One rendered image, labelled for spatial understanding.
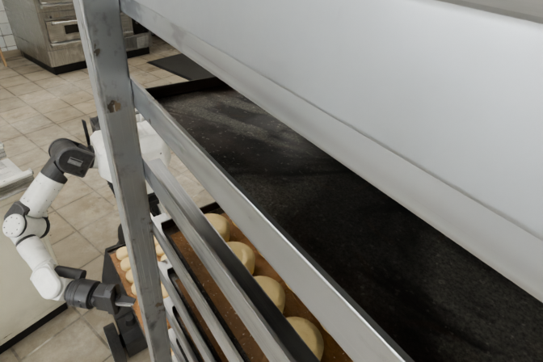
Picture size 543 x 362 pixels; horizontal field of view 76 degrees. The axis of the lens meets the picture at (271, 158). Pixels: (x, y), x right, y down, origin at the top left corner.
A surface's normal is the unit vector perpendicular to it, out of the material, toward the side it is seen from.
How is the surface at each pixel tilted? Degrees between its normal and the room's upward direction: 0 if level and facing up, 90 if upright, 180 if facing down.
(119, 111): 90
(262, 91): 90
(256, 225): 90
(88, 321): 0
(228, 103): 0
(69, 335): 0
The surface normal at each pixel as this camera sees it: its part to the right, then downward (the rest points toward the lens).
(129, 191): 0.59, 0.49
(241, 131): 0.08, -0.83
